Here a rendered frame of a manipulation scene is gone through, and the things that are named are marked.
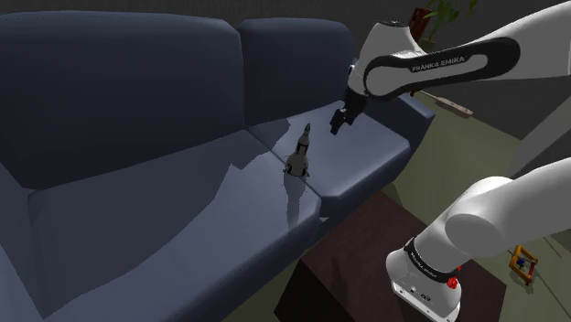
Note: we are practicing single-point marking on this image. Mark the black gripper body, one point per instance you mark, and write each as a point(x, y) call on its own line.
point(354, 103)

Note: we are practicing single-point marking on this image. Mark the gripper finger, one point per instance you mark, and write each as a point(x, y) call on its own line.
point(337, 122)

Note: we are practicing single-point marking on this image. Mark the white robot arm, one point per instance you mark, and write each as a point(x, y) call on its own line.
point(481, 214)

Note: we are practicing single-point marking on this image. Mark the grey toy rocket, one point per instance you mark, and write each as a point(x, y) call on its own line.
point(298, 157)

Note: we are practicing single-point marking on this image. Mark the brown wooden plank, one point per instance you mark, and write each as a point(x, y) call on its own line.
point(450, 105)

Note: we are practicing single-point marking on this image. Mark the green potted plant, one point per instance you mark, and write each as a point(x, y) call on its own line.
point(441, 15)

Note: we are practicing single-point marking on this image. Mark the dark brown robot stand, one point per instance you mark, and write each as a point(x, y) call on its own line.
point(357, 258)

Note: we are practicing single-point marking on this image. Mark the dark blue sofa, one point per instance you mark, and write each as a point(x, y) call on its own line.
point(134, 134)

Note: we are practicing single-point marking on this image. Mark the small orange frame toy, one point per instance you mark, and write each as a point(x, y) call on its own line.
point(522, 263)

